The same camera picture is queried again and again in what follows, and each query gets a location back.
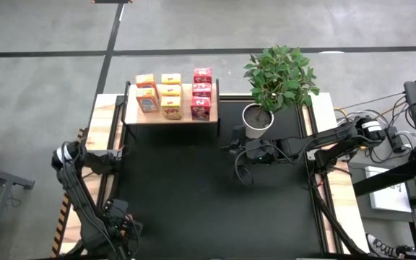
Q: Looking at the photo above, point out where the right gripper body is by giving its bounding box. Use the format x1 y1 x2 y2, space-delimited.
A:
232 125 282 165

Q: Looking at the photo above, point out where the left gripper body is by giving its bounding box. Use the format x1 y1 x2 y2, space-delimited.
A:
102 198 137 260

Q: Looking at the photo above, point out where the red Froot Loops cereal box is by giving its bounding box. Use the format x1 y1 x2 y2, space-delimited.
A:
191 82 213 98
192 67 213 85
189 95 212 122

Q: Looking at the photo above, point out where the yellow Corn Pops cereal box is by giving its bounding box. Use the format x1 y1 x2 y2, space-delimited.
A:
160 84 183 98
160 73 182 86
160 95 183 121

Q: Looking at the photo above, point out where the white plant pot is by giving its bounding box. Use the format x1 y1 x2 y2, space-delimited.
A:
241 103 275 140

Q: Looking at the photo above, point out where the orange black hazard tape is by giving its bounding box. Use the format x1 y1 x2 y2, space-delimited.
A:
51 193 72 258

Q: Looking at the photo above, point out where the black table mat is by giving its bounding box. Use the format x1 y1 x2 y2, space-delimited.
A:
108 95 324 258

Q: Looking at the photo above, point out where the green leafy plant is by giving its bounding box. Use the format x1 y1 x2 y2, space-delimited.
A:
243 45 321 113

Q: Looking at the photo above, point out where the grey metal desk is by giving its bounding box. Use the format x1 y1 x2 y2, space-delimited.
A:
0 161 35 260

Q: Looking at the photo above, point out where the black diagonal bar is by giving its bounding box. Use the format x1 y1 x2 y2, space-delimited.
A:
352 149 416 198

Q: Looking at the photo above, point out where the white paper sheet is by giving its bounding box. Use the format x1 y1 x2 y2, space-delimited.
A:
365 165 413 214

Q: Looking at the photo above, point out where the black power strip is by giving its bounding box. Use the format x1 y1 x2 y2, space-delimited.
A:
388 126 408 153

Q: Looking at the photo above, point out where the person's shoe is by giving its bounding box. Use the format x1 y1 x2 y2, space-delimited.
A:
366 242 413 260

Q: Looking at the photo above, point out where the black aluminium frame rail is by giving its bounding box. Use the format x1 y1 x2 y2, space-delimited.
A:
296 94 341 256
217 92 303 103
87 94 128 256

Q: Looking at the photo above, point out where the wooden shelf with black frame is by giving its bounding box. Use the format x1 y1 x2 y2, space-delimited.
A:
120 78 220 126

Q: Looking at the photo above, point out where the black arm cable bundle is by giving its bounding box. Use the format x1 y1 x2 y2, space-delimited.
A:
308 169 370 258

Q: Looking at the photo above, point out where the grey floor cable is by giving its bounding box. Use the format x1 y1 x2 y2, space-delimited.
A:
333 92 407 111

